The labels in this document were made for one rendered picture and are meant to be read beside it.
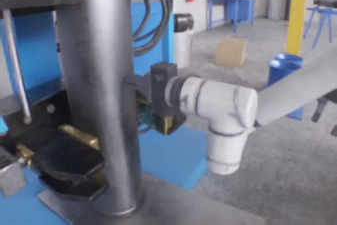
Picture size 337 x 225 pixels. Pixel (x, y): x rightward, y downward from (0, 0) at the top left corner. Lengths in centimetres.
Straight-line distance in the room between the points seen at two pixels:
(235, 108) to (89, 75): 38
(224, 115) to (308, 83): 22
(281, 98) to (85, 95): 51
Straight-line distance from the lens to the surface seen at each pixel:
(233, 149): 57
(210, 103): 52
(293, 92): 63
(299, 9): 299
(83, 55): 64
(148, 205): 101
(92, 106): 69
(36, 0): 48
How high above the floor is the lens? 91
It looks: 22 degrees down
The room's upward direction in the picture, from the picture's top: 1 degrees counter-clockwise
